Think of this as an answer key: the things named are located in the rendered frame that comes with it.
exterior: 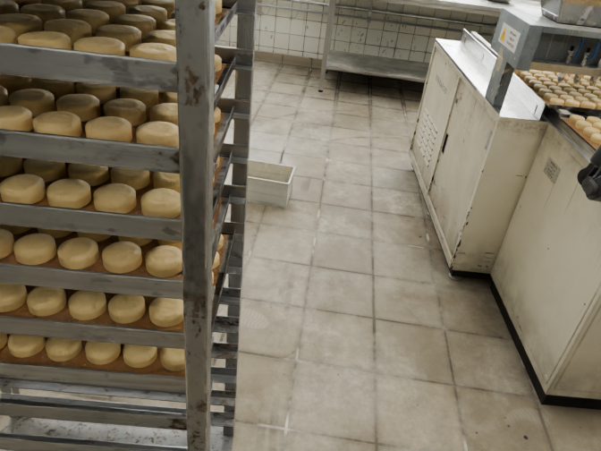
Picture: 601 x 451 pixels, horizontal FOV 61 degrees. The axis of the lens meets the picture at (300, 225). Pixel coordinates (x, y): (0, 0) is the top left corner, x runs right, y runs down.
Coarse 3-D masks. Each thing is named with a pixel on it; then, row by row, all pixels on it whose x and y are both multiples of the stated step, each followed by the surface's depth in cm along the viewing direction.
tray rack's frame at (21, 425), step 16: (16, 432) 143; (32, 432) 143; (48, 432) 144; (64, 432) 144; (80, 432) 145; (96, 432) 145; (112, 432) 146; (128, 432) 146; (144, 432) 147; (160, 432) 147; (176, 432) 148; (224, 448) 145
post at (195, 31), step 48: (192, 0) 43; (192, 48) 45; (192, 96) 48; (192, 144) 50; (192, 192) 53; (192, 240) 57; (192, 288) 60; (192, 336) 65; (192, 384) 70; (192, 432) 75
